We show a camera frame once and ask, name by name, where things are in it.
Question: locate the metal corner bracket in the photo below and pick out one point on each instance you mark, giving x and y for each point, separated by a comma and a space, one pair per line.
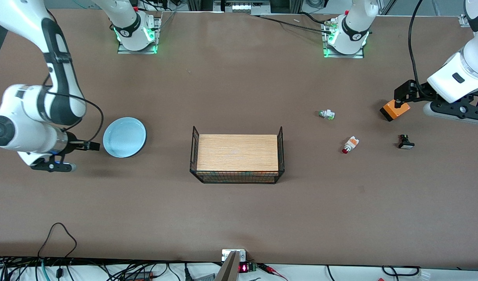
464, 21

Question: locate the black square push button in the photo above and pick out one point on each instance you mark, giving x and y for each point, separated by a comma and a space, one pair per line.
406, 143

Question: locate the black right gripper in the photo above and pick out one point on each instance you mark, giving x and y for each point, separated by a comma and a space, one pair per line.
72, 143

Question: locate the light blue round plate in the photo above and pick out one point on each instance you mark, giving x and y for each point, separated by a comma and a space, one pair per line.
124, 137

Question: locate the aluminium frame with light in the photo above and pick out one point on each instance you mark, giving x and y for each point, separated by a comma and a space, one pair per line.
241, 6

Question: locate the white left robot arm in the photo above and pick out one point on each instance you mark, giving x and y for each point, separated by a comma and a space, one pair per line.
453, 78

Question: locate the red digit display board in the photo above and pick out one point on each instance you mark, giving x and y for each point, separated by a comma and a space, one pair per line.
245, 268

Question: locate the red push button switch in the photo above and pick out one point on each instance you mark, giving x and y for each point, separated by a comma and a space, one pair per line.
351, 144

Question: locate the red clip lead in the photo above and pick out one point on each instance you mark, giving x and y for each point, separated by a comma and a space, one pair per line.
274, 271

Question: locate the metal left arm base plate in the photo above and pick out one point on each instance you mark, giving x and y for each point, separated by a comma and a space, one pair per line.
344, 56

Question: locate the small white box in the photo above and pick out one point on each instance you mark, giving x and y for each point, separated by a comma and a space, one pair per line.
228, 254

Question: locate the black power adapter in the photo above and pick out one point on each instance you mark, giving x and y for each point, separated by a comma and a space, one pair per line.
139, 276

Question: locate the orange black box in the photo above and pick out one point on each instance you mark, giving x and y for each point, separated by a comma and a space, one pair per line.
397, 111

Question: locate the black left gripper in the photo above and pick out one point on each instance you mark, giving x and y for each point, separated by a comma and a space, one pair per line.
418, 95

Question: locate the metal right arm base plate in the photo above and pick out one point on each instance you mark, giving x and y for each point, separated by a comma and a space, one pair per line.
157, 35

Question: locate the grey camera stand bar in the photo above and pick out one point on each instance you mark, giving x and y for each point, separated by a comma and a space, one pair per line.
228, 270

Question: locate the green push button switch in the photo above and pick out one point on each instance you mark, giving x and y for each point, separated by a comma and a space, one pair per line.
327, 114

